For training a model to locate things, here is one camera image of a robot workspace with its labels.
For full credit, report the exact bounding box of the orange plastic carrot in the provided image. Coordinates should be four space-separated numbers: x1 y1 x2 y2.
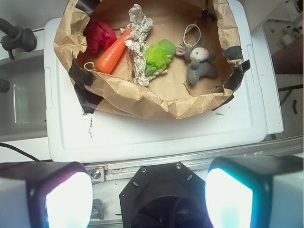
96 29 132 74

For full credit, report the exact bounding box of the clear plastic container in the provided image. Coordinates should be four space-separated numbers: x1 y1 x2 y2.
0 54 47 142

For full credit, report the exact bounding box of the white plastic bin lid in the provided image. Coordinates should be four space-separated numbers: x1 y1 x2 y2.
44 0 267 163

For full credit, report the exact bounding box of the gray plush bunny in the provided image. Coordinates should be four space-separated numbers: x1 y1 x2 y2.
175 23 218 86

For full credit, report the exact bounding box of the black clamp knob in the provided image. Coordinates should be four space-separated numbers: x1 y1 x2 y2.
0 18 37 60

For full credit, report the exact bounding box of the green fuzzy toy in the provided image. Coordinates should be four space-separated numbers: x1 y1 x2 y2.
143 39 176 77

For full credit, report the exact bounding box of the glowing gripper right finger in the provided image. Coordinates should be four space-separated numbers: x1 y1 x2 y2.
205 155 304 228

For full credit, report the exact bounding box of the brown paper bag bowl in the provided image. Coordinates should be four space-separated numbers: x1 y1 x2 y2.
54 0 250 119

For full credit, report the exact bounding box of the crumpled white paper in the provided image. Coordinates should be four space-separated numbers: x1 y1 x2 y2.
121 3 168 86

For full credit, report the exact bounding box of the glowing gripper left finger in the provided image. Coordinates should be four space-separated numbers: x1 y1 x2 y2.
0 162 93 228

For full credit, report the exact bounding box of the black cable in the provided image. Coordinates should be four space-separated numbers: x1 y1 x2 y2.
0 142 43 163

